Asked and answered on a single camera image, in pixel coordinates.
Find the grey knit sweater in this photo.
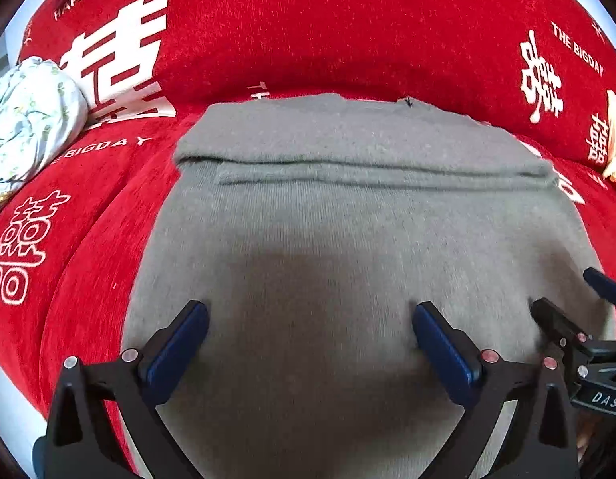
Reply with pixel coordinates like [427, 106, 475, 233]
[123, 94, 616, 478]

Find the person's right hand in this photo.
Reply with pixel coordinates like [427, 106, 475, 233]
[577, 424, 595, 462]

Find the red wedding bedspread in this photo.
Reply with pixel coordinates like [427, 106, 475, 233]
[0, 86, 616, 475]

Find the red wedding pillow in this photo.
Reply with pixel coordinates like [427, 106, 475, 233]
[21, 0, 616, 170]

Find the floral white crumpled blanket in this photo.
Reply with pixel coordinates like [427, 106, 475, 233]
[0, 56, 88, 210]

